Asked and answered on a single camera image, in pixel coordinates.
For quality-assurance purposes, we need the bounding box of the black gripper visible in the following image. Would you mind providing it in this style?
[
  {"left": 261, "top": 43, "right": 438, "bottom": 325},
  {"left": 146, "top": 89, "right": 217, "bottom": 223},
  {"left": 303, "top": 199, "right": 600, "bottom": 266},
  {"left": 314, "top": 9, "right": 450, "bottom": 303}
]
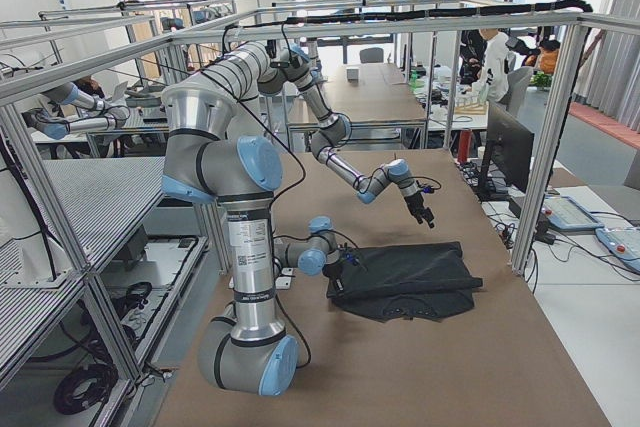
[
  {"left": 404, "top": 191, "right": 435, "bottom": 228},
  {"left": 322, "top": 260, "right": 344, "bottom": 287}
]

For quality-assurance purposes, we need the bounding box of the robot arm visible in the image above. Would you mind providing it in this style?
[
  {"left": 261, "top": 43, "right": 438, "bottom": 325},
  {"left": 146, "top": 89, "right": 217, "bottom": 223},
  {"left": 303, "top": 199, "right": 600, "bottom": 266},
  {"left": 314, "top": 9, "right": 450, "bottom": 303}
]
[
  {"left": 258, "top": 44, "right": 434, "bottom": 227},
  {"left": 162, "top": 42, "right": 340, "bottom": 396}
]

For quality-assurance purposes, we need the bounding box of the black printed t-shirt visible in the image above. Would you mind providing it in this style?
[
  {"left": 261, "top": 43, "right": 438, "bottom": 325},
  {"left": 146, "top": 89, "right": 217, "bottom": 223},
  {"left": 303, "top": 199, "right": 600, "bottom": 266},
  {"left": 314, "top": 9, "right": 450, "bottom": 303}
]
[{"left": 326, "top": 241, "right": 483, "bottom": 322}]

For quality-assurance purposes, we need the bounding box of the aluminium cage frame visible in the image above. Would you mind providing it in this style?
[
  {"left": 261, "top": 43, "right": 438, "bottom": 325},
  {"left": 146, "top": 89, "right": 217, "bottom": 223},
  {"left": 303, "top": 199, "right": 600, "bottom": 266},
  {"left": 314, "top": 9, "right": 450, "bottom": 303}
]
[{"left": 0, "top": 0, "right": 594, "bottom": 393}]

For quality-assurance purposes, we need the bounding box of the standing person white jacket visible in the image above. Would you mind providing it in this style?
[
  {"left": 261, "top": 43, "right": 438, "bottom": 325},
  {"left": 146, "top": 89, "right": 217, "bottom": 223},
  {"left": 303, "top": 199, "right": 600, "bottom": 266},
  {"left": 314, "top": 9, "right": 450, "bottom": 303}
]
[{"left": 459, "top": 28, "right": 509, "bottom": 102}]

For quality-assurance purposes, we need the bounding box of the blue teach pendant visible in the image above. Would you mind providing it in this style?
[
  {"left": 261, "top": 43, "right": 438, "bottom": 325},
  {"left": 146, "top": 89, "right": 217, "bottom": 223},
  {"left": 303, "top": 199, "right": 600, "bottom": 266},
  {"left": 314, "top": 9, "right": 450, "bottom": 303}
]
[{"left": 541, "top": 195, "right": 604, "bottom": 232}]

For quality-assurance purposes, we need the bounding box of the black Huawei monitor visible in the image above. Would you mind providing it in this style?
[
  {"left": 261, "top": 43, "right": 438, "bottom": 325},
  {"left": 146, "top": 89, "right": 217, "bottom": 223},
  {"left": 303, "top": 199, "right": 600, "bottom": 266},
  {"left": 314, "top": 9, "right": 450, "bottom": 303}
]
[{"left": 475, "top": 105, "right": 534, "bottom": 201}]

